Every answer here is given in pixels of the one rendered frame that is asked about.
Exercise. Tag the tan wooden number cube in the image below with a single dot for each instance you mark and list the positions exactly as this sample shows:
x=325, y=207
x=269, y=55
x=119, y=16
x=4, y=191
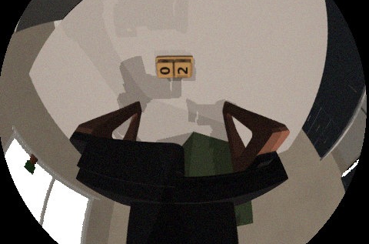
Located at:
x=182, y=68
x=165, y=68

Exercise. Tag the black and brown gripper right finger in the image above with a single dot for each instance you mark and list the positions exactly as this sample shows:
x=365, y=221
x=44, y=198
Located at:
x=267, y=135

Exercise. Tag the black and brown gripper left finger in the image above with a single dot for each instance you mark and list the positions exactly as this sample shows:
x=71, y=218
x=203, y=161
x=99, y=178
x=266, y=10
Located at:
x=103, y=126

